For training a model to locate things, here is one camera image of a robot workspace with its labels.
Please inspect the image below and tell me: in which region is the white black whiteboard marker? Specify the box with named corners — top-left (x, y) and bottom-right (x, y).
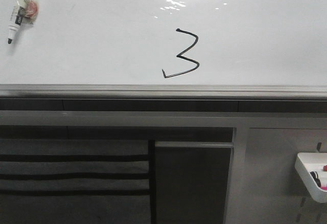
top-left (8, 0), bottom-right (39, 44)

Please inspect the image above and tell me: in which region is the grey metal whiteboard stand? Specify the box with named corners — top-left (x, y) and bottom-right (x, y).
top-left (1, 99), bottom-right (326, 223)

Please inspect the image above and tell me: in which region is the white whiteboard surface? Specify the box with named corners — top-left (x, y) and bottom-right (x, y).
top-left (1, 0), bottom-right (326, 99)

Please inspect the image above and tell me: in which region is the black capped whiteboard marker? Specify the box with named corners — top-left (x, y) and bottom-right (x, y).
top-left (310, 171), bottom-right (327, 179)

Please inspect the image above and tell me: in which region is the white perforated side panel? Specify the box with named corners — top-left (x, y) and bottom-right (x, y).
top-left (225, 128), bottom-right (326, 223)

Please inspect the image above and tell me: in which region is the grey fabric pocket organizer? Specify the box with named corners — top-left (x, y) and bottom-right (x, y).
top-left (1, 139), bottom-right (154, 223)

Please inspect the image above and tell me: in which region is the white plastic marker tray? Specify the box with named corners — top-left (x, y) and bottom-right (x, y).
top-left (295, 152), bottom-right (326, 203)

